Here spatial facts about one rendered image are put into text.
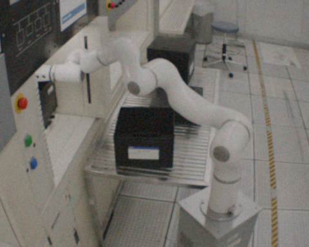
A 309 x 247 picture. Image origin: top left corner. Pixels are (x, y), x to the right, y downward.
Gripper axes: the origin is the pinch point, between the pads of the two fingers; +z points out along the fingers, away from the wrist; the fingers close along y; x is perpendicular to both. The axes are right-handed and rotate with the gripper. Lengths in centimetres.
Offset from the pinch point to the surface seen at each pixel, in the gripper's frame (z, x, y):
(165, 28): -42, -35, 180
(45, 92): -10.5, -10.2, -1.2
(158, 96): -59, -33, 44
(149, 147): -64, -31, -7
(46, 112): -10.7, -20.2, -3.7
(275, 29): -187, -90, 424
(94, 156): -36, -43, -4
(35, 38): -30, 33, -40
